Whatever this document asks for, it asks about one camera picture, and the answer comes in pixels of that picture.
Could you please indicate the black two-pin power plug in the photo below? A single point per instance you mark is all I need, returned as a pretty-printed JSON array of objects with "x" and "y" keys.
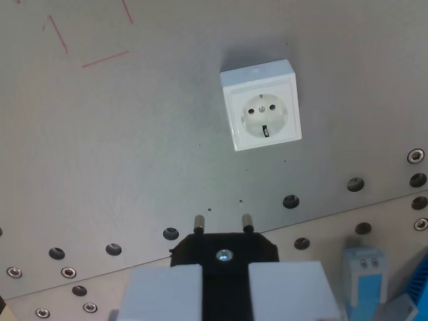
[{"x": 225, "y": 244}]

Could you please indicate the white wall socket box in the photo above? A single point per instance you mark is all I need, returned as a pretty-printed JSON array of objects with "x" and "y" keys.
[{"x": 264, "y": 107}]

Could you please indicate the grey metal bracket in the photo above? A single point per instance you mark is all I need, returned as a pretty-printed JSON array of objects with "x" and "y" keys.
[{"x": 399, "y": 309}]

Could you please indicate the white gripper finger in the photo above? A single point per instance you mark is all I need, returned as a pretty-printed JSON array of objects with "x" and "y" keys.
[
  {"x": 160, "y": 294},
  {"x": 291, "y": 291}
]

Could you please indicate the light blue terminal block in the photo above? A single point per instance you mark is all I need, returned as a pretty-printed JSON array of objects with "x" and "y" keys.
[{"x": 366, "y": 284}]

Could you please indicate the blue finned heat sink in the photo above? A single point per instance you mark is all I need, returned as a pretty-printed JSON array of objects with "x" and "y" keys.
[{"x": 419, "y": 281}]

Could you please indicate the silver hex socket screw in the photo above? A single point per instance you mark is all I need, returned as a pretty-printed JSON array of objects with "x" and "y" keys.
[
  {"x": 420, "y": 224},
  {"x": 68, "y": 272},
  {"x": 42, "y": 313},
  {"x": 14, "y": 272},
  {"x": 90, "y": 307},
  {"x": 416, "y": 156}
]

